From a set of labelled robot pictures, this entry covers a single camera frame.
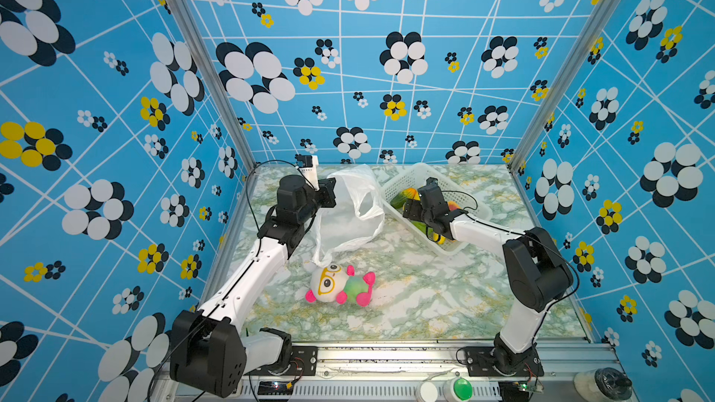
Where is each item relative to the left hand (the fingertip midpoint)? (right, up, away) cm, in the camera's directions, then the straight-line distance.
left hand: (336, 178), depth 78 cm
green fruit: (+27, -15, +15) cm, 34 cm away
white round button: (+23, -50, -14) cm, 57 cm away
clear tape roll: (+62, -47, -16) cm, 80 cm away
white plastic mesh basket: (+28, +1, +32) cm, 42 cm away
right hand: (+26, -9, +19) cm, 34 cm away
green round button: (+30, -49, -15) cm, 59 cm away
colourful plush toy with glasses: (-2, -30, +3) cm, 31 cm away
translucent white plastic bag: (+6, -10, +9) cm, 15 cm away
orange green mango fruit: (+21, -7, +25) cm, 33 cm away
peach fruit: (+40, -9, +23) cm, 48 cm away
